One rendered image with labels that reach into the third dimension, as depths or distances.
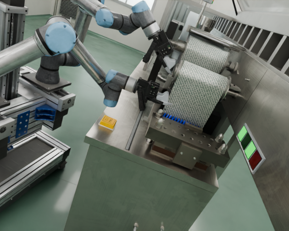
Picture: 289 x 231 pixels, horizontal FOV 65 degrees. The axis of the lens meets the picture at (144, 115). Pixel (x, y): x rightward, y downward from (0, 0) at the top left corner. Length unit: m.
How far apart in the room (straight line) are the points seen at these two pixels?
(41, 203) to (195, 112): 1.30
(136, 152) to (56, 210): 0.99
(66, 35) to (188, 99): 0.64
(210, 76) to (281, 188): 0.63
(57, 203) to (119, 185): 0.83
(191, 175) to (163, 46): 0.62
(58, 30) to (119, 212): 0.93
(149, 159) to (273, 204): 0.54
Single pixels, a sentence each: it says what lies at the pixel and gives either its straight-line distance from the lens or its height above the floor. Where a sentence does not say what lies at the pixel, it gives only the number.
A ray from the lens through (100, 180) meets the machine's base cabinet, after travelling 1.20.
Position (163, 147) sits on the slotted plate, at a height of 0.95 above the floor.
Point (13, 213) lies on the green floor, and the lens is 1.87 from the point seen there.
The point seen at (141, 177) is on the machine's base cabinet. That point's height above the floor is 0.79.
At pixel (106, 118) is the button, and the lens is 1.17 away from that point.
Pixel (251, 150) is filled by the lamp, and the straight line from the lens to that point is 0.91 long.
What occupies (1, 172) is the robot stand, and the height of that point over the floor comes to 0.21.
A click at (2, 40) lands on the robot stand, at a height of 1.08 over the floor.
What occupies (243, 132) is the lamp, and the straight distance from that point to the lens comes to 1.01.
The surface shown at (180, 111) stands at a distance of 1.20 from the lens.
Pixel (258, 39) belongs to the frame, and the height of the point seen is 1.53.
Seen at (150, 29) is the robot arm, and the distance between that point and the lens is 1.12.
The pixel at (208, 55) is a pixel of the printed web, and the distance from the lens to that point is 1.37.
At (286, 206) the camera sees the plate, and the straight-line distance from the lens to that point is 0.71.
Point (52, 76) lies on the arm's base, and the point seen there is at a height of 0.87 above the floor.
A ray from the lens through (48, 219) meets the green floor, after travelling 1.85.
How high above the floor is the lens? 1.53
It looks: 27 degrees down
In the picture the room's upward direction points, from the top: 22 degrees clockwise
